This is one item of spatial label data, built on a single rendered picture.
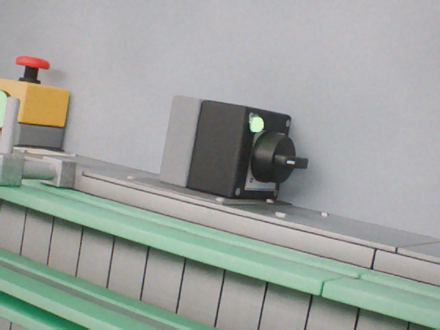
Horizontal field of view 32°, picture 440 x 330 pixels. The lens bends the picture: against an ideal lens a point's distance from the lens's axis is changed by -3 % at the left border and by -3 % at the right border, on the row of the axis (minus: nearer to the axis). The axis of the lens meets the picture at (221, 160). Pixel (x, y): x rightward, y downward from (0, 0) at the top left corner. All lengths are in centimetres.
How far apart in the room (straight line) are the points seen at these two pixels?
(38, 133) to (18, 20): 18
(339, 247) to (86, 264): 24
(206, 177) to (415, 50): 21
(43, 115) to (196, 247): 39
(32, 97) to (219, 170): 27
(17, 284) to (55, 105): 29
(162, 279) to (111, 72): 30
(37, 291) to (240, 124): 21
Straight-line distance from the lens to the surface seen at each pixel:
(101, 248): 68
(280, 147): 66
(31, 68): 88
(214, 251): 50
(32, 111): 85
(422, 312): 44
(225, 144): 65
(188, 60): 79
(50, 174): 68
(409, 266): 53
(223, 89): 76
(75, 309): 59
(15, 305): 65
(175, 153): 68
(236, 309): 60
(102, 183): 68
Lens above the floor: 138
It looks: 56 degrees down
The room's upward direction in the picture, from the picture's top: 85 degrees counter-clockwise
